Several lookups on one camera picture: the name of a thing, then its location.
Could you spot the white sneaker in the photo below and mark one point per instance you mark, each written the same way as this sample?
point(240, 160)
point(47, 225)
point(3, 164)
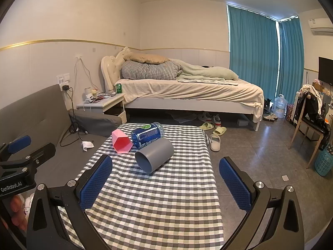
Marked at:
point(216, 121)
point(204, 116)

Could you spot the white air conditioner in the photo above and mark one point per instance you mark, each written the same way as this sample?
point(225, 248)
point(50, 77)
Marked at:
point(321, 26)

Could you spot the beige pillow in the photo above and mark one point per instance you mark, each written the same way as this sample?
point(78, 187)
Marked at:
point(151, 57)

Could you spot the grey sofa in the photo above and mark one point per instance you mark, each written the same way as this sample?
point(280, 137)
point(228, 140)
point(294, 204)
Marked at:
point(33, 112)

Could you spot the white slipper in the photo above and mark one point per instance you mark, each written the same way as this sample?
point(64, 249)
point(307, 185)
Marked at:
point(215, 143)

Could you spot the teal laundry basket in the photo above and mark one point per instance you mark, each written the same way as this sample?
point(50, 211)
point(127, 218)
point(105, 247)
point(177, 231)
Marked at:
point(324, 161)

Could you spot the white nightstand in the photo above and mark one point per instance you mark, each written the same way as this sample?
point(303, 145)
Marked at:
point(109, 104)

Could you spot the pale green blanket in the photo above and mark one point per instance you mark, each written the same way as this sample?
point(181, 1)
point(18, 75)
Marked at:
point(208, 73)

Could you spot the crumpled white tissue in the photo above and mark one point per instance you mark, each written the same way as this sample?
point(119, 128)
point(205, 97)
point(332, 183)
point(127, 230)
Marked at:
point(87, 145)

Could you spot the grey cup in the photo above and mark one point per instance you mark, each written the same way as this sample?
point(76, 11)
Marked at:
point(158, 153)

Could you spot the wide teal curtain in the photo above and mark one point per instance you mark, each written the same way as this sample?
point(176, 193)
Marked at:
point(252, 57)

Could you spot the green slipper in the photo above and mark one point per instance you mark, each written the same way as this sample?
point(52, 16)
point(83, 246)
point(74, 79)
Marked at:
point(220, 131)
point(206, 126)

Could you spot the wooden-legged chair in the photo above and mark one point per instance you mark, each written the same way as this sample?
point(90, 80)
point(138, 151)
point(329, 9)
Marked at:
point(311, 126)

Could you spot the black television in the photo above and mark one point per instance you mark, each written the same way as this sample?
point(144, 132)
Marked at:
point(326, 70)

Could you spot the white wall switch panel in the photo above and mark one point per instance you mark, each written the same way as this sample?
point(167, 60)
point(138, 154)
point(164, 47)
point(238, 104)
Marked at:
point(63, 78)

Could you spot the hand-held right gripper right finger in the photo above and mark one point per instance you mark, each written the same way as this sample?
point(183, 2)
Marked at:
point(235, 185)

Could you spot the white paper scrap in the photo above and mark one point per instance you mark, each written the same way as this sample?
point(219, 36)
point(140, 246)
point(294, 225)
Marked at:
point(285, 178)

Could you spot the narrow teal curtain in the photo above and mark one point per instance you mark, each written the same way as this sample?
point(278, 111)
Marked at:
point(291, 65)

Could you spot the cream bedsheet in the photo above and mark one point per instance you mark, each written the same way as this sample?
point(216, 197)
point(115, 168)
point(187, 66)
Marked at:
point(195, 91)

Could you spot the clear water jug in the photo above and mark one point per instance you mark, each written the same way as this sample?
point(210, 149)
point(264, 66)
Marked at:
point(280, 108)

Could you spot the pink hexagonal cup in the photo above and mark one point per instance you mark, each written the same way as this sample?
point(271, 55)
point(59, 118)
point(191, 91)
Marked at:
point(121, 142)

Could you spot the white bed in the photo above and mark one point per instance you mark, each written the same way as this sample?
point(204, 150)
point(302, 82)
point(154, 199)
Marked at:
point(182, 106)

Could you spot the pair of light shoes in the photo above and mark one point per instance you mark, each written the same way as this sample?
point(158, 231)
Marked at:
point(270, 117)

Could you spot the white garment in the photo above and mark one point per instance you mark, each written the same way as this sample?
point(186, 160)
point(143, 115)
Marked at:
point(311, 91)

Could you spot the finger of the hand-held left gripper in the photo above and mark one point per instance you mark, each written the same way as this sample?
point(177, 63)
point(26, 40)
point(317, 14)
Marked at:
point(19, 143)
point(43, 151)

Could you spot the person's left hand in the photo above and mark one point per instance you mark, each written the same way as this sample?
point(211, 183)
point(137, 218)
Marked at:
point(17, 212)

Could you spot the checkered tablecloth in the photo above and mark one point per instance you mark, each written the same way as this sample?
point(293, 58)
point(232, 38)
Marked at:
point(156, 203)

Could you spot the blue drink can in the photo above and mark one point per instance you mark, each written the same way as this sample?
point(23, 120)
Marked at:
point(145, 135)

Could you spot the black jacket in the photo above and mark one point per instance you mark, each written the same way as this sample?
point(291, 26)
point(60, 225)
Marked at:
point(318, 114)

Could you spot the green drink can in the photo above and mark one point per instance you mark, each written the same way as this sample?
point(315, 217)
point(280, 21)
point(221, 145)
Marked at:
point(119, 88)

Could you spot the checkered quilt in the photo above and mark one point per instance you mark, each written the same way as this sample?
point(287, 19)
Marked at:
point(151, 70)

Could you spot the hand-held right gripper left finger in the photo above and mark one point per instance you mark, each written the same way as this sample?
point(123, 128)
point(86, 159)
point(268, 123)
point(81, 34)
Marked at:
point(95, 181)

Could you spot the small grey box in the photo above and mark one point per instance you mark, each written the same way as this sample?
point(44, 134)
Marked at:
point(243, 122)

